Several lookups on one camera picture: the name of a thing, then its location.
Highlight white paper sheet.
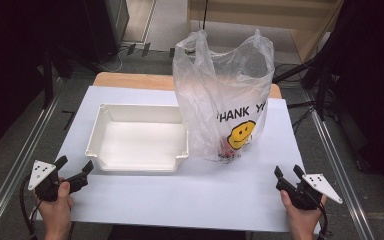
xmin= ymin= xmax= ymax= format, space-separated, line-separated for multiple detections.
xmin=35 ymin=85 xmax=323 ymax=234

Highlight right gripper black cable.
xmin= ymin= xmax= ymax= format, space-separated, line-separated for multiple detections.
xmin=315 ymin=199 xmax=330 ymax=240

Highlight metal floor rail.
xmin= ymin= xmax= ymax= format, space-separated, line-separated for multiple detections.
xmin=0 ymin=96 xmax=62 ymax=240
xmin=303 ymin=89 xmax=378 ymax=240

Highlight black hanging cable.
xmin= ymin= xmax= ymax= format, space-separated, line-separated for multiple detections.
xmin=198 ymin=0 xmax=210 ymax=33

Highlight person's right hand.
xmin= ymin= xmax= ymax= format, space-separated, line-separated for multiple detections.
xmin=280 ymin=190 xmax=328 ymax=240

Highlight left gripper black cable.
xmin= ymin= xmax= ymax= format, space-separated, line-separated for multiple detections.
xmin=19 ymin=174 xmax=43 ymax=240

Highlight light wooden shelf unit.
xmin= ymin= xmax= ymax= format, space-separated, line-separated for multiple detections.
xmin=186 ymin=0 xmax=345 ymax=64

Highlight red can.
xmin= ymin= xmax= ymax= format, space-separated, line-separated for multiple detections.
xmin=217 ymin=139 xmax=237 ymax=160

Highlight black floor cables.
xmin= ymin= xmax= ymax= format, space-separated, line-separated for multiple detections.
xmin=286 ymin=99 xmax=318 ymax=135

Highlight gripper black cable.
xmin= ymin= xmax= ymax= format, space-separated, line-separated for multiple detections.
xmin=315 ymin=199 xmax=330 ymax=240
xmin=19 ymin=174 xmax=43 ymax=240

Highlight black tripod stand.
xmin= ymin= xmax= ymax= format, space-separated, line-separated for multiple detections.
xmin=272 ymin=54 xmax=336 ymax=122

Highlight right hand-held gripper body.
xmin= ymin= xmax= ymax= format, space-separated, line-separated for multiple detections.
xmin=288 ymin=173 xmax=344 ymax=211

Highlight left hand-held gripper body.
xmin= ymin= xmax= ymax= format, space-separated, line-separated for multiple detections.
xmin=27 ymin=160 xmax=68 ymax=203

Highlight black curtain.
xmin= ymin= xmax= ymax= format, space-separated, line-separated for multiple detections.
xmin=313 ymin=0 xmax=384 ymax=201
xmin=0 ymin=0 xmax=91 ymax=159

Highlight person's left hand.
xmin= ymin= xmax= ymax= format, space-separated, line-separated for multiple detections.
xmin=36 ymin=176 xmax=75 ymax=240

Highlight white floor cable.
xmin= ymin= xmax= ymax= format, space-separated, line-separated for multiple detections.
xmin=104 ymin=46 xmax=129 ymax=73

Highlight black upright stand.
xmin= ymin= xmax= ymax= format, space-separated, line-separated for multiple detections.
xmin=41 ymin=46 xmax=55 ymax=110

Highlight clear printed plastic bag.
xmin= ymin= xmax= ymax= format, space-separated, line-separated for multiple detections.
xmin=172 ymin=28 xmax=276 ymax=163

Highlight white plastic bin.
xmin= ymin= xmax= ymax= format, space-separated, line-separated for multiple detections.
xmin=85 ymin=103 xmax=190 ymax=174

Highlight dark cabinet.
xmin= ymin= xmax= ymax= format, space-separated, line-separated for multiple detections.
xmin=83 ymin=0 xmax=130 ymax=65

